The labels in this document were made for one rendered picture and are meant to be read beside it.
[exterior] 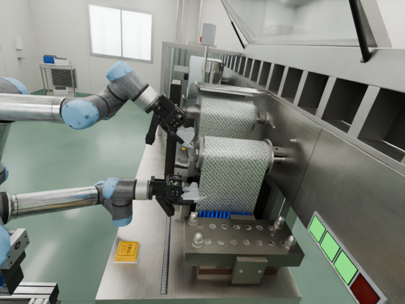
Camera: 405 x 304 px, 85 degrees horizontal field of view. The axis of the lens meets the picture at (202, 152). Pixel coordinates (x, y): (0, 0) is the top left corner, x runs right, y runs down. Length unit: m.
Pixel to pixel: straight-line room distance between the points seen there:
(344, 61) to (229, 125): 0.48
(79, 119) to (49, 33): 6.35
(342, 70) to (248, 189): 0.48
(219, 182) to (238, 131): 0.29
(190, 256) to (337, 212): 0.44
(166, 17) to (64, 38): 2.52
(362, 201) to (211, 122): 0.61
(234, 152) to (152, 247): 0.47
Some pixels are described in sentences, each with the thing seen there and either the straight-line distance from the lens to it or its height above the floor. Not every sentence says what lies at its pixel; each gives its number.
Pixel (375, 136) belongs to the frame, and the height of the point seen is 1.47.
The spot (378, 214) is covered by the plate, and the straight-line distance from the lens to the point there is 0.60.
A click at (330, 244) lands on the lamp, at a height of 1.19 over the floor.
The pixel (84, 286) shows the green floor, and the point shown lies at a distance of 1.98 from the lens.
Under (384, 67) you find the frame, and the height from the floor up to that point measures 1.62.
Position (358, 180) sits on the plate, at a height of 1.38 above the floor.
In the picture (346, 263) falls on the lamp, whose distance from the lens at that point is 0.67.
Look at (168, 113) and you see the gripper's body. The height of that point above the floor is 1.39.
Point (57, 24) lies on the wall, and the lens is 6.87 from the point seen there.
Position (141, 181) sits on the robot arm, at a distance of 0.82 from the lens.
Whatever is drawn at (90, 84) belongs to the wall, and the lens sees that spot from 6.76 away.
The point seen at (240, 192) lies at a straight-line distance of 0.87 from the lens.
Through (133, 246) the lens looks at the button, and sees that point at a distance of 0.91.
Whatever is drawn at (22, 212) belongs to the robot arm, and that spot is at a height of 1.09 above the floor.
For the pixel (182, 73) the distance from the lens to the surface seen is 1.72.
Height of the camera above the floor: 1.61
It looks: 25 degrees down
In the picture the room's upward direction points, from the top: 8 degrees clockwise
